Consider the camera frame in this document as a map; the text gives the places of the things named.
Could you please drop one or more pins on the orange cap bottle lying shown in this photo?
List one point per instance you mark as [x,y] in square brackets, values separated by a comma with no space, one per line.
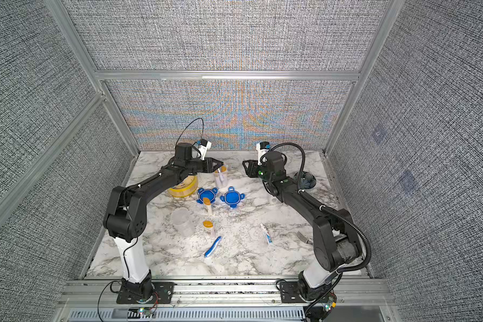
[208,205]

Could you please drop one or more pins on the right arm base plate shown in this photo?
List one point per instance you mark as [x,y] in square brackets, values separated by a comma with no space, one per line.
[300,292]

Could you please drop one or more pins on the green handled fork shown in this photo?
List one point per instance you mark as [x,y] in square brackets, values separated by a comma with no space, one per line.
[304,239]

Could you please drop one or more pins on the blue lid middle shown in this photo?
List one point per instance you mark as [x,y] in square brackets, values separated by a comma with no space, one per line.
[232,197]

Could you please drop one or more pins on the blue toothbrush left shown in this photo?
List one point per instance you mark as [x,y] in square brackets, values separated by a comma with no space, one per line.
[213,247]

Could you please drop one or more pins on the orange cap bottle front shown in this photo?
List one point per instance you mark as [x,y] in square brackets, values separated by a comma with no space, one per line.
[209,228]

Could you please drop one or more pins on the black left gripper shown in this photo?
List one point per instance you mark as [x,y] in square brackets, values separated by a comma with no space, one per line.
[208,166]

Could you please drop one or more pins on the blue lid left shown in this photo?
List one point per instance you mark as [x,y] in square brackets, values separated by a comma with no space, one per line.
[203,194]

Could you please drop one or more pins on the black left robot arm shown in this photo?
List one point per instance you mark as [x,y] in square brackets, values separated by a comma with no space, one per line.
[126,216]

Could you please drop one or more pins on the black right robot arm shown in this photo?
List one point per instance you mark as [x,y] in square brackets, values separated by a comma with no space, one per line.
[339,245]

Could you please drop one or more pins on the grey bowl with stones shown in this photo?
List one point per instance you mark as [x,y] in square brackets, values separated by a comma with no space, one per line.
[306,180]

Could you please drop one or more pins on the yellow steamer basket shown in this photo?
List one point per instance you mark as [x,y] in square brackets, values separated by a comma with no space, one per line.
[184,189]

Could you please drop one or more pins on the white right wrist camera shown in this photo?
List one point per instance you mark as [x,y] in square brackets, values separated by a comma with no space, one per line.
[262,148]

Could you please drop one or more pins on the toothpaste tube vertical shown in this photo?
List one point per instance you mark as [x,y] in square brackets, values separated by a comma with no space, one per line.
[267,236]

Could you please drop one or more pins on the blue lid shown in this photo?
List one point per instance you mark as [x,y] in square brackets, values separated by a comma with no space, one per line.
[203,194]
[232,197]

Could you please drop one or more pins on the aluminium front rail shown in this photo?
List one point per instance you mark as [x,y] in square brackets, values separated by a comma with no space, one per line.
[238,291]

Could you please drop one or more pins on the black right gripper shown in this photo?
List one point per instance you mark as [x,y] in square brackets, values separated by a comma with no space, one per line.
[252,170]

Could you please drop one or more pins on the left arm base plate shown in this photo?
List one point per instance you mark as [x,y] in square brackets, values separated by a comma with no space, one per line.
[143,293]

